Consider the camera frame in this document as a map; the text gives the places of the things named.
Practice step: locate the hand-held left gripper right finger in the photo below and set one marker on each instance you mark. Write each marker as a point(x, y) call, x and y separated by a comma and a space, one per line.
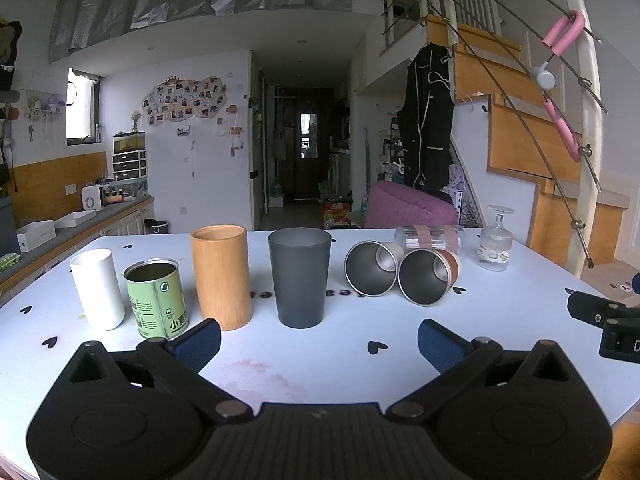
point(441, 345)

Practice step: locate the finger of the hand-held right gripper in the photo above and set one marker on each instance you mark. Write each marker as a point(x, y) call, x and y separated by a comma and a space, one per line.
point(590, 307)

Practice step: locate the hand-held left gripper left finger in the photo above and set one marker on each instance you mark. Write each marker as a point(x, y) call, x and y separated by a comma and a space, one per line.
point(197, 344)

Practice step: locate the steel cup with brown sleeve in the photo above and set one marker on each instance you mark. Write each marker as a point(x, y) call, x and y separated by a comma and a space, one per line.
point(422, 277)

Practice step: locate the steel cup with beige sleeve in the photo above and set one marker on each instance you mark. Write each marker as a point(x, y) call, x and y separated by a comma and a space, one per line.
point(367, 270)

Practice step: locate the wooden cup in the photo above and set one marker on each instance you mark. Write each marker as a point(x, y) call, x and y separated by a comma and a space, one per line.
point(222, 280)

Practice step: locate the patterned glass cup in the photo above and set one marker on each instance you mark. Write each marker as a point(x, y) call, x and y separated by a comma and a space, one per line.
point(430, 237)

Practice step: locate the white cup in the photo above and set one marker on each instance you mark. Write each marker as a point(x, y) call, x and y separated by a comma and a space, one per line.
point(97, 287)

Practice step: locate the dark grey cup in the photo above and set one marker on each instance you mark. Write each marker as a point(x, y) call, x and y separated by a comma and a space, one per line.
point(300, 285)

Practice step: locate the green tin can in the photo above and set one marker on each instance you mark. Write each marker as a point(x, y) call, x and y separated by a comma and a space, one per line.
point(155, 305)

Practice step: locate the clear stemmed glass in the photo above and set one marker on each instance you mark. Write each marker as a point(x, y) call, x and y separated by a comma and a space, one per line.
point(494, 245)

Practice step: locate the black trash bin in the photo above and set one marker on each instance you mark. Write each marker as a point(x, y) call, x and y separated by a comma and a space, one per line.
point(156, 226)

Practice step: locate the pink armchair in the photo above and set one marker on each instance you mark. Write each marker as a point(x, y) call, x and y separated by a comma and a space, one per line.
point(410, 207)

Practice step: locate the white folding rack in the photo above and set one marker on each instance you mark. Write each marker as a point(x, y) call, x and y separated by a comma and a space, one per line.
point(462, 200)

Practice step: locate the white counter cabinet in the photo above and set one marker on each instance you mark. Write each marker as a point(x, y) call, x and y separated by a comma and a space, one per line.
point(90, 240)

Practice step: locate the red printed box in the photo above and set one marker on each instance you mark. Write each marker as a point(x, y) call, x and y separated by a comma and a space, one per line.
point(337, 214)

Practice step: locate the white tray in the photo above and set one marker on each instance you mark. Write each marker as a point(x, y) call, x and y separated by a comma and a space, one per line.
point(75, 218)

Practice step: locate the white round-vent appliance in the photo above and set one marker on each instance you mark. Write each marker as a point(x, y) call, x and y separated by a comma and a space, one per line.
point(92, 198)

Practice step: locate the grey drawer organiser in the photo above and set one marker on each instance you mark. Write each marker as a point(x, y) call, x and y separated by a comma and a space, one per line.
point(129, 165)

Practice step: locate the white open box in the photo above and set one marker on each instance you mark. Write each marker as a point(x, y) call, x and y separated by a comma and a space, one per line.
point(36, 236)

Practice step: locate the washing machine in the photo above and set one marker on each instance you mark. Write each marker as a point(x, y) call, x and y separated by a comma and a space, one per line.
point(340, 174)

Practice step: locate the wooden staircase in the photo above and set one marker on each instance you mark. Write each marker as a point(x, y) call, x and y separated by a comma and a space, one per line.
point(510, 125)

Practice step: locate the pink exercise clamp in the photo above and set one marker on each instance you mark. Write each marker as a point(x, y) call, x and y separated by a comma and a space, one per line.
point(562, 110)

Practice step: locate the fish tank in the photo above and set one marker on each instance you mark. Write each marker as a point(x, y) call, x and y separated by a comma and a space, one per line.
point(128, 142)

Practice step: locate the dark grey box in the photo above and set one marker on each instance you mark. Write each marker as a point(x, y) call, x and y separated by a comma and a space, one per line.
point(7, 225)

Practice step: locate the black hanging garment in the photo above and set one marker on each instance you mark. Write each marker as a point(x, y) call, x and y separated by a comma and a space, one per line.
point(425, 120)

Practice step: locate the dark entrance door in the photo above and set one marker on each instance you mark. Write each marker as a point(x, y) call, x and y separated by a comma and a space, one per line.
point(312, 145)

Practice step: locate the photo board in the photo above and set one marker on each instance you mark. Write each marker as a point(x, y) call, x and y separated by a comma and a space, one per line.
point(185, 100)

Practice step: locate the window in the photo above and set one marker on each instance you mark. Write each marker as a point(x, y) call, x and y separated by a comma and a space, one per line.
point(80, 105)

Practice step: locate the metal stair railing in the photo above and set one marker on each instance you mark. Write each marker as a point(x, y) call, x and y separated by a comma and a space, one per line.
point(500, 45)

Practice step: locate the white stair post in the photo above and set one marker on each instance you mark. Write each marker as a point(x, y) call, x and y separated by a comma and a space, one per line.
point(587, 125)

